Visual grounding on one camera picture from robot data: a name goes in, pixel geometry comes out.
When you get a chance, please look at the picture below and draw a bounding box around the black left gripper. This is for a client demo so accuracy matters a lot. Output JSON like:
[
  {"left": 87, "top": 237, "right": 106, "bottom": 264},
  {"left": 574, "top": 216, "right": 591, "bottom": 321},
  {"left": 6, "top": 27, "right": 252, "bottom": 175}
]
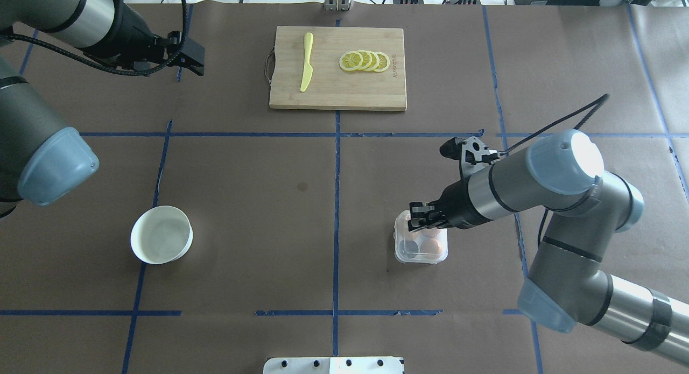
[{"left": 81, "top": 2, "right": 205, "bottom": 76}]

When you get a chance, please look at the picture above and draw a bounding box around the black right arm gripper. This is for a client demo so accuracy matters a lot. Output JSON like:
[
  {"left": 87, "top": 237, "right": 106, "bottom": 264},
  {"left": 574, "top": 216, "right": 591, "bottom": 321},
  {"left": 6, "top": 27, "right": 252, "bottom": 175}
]
[{"left": 407, "top": 178, "right": 491, "bottom": 232}]

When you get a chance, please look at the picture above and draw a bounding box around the clear plastic egg box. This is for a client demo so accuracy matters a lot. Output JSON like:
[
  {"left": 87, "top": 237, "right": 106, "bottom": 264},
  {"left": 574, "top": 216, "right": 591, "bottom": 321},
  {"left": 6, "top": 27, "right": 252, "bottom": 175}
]
[{"left": 393, "top": 210, "right": 448, "bottom": 265}]

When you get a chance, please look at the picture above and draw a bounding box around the brown egg from bowl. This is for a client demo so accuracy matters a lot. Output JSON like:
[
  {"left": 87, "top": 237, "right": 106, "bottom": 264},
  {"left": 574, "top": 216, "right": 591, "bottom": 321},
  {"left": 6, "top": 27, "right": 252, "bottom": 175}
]
[{"left": 403, "top": 232, "right": 419, "bottom": 242}]

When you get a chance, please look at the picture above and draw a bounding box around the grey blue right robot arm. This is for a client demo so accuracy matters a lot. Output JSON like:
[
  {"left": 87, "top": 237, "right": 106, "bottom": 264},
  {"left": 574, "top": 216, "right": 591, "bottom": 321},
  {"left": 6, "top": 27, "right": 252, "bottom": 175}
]
[{"left": 408, "top": 129, "right": 687, "bottom": 366}]

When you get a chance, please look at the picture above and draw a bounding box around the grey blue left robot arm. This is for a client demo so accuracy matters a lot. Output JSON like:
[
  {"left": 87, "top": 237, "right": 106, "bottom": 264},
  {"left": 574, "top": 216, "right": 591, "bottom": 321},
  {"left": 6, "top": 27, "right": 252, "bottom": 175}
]
[{"left": 1, "top": 0, "right": 205, "bottom": 218}]

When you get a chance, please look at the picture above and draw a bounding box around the brown egg near slot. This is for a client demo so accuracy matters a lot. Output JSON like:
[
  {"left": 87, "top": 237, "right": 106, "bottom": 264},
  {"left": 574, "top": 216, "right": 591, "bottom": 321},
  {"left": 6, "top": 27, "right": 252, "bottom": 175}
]
[{"left": 420, "top": 238, "right": 446, "bottom": 259}]

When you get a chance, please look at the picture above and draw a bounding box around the rear lemon slice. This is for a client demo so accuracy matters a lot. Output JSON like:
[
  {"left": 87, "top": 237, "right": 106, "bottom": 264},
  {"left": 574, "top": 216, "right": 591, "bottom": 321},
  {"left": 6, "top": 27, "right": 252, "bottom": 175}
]
[{"left": 372, "top": 52, "right": 390, "bottom": 73}]

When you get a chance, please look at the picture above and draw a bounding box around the lemon slice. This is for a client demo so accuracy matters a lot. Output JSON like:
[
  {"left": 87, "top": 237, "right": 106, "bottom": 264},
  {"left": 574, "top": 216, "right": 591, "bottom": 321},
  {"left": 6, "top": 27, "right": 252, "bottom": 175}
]
[
  {"left": 372, "top": 52, "right": 390, "bottom": 73},
  {"left": 357, "top": 50, "right": 376, "bottom": 72},
  {"left": 338, "top": 51, "right": 364, "bottom": 72},
  {"left": 364, "top": 51, "right": 379, "bottom": 72}
]

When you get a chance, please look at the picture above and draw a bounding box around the yellow plastic knife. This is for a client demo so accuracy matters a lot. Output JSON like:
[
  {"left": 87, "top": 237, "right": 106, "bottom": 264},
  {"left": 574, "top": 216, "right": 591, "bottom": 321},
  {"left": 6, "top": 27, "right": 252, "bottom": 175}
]
[{"left": 300, "top": 32, "right": 314, "bottom": 93}]

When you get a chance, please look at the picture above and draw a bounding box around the wooden cutting board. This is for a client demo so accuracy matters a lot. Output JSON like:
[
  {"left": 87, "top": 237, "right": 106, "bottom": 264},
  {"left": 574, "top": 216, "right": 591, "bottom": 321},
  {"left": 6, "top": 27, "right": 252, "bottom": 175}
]
[{"left": 269, "top": 26, "right": 407, "bottom": 111}]

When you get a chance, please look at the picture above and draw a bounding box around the front lemon slice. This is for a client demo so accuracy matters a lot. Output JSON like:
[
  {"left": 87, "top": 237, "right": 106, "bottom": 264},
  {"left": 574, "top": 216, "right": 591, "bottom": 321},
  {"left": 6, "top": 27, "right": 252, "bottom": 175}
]
[{"left": 338, "top": 51, "right": 364, "bottom": 72}]

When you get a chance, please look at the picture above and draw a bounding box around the white paper bowl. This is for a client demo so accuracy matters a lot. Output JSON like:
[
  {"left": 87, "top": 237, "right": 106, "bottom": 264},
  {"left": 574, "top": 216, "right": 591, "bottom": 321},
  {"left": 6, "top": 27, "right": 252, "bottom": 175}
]
[{"left": 130, "top": 206, "right": 194, "bottom": 265}]

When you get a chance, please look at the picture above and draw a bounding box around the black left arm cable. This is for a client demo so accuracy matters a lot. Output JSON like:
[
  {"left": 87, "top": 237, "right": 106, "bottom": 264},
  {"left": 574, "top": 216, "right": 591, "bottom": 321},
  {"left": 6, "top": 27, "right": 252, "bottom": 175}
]
[{"left": 0, "top": 0, "right": 189, "bottom": 76}]

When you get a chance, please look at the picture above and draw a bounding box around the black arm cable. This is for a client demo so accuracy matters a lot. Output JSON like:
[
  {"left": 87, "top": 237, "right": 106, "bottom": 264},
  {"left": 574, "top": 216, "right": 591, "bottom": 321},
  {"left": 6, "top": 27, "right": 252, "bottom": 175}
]
[
  {"left": 0, "top": 0, "right": 189, "bottom": 76},
  {"left": 506, "top": 93, "right": 611, "bottom": 245}
]

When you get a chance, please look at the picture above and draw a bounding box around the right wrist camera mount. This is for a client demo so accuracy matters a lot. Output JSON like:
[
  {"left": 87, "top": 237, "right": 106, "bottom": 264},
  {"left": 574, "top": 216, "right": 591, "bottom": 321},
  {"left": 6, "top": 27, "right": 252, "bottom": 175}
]
[{"left": 439, "top": 136, "right": 503, "bottom": 179}]

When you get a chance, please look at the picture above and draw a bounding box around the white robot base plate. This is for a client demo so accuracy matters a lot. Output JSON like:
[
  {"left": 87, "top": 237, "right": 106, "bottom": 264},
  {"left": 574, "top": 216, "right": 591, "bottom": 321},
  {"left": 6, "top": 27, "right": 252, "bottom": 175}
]
[{"left": 263, "top": 355, "right": 406, "bottom": 373}]

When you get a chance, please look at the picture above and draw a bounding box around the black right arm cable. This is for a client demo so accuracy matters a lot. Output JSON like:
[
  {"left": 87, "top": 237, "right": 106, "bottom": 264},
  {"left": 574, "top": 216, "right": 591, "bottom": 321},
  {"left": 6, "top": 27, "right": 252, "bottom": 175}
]
[{"left": 506, "top": 93, "right": 611, "bottom": 245}]

